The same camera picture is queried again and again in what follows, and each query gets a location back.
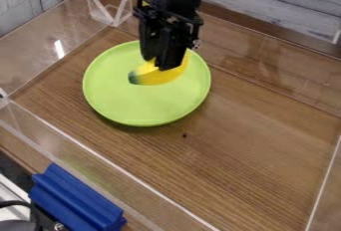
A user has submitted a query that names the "black cable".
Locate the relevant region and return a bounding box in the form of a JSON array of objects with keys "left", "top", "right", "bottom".
[{"left": 0, "top": 200, "right": 45, "bottom": 224}]

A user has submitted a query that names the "blue plastic clamp block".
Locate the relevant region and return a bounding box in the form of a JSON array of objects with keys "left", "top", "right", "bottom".
[{"left": 29, "top": 163, "right": 127, "bottom": 231}]

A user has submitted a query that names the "green round plate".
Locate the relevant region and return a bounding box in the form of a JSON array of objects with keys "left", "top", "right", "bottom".
[{"left": 82, "top": 41, "right": 211, "bottom": 126}]

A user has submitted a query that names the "clear acrylic triangle bracket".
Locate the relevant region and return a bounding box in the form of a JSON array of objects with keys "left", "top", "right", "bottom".
[{"left": 87, "top": 0, "right": 133, "bottom": 28}]

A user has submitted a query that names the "clear acrylic front wall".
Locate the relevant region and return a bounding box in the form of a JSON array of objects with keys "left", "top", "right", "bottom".
[{"left": 0, "top": 89, "right": 219, "bottom": 231}]

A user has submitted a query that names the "yellow toy banana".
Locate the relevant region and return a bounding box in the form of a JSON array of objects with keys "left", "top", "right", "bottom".
[{"left": 128, "top": 52, "right": 189, "bottom": 86}]

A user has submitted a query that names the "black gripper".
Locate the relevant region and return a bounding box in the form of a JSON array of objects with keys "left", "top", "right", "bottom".
[{"left": 133, "top": 0, "right": 203, "bottom": 71}]

